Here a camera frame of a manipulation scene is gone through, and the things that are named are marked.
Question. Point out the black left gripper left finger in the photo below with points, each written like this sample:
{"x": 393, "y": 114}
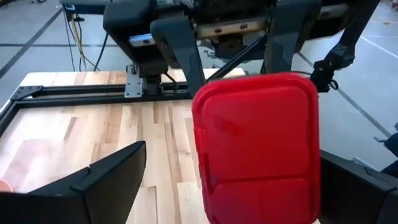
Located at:
{"x": 93, "y": 199}

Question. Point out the red tin box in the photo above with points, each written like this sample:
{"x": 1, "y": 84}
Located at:
{"x": 258, "y": 149}

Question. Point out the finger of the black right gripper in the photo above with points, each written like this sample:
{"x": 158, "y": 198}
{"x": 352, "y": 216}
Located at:
{"x": 286, "y": 37}
{"x": 183, "y": 53}

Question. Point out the black stand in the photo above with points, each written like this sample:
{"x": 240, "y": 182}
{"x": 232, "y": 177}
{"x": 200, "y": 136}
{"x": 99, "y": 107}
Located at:
{"x": 390, "y": 155}

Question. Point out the black side table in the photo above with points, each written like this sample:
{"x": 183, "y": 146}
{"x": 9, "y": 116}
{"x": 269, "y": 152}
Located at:
{"x": 84, "y": 3}

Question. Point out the black rig support beam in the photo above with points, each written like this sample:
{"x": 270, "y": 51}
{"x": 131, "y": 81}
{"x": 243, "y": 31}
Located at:
{"x": 348, "y": 46}

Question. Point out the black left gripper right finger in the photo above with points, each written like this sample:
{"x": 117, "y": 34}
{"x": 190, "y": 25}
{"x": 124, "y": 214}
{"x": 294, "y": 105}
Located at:
{"x": 351, "y": 196}

